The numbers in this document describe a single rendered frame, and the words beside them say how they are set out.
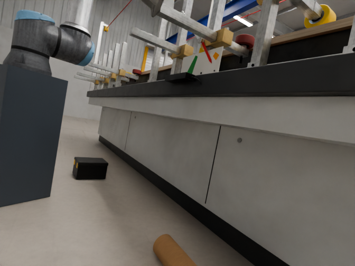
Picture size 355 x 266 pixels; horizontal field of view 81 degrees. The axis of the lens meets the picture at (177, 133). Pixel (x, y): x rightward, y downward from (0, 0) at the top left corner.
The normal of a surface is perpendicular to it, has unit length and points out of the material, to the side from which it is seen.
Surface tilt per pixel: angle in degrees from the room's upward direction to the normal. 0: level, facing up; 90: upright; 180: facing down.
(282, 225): 90
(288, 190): 90
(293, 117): 90
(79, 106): 90
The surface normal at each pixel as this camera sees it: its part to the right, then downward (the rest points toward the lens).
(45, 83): 0.85, 0.18
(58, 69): 0.48, 0.14
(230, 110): -0.82, -0.13
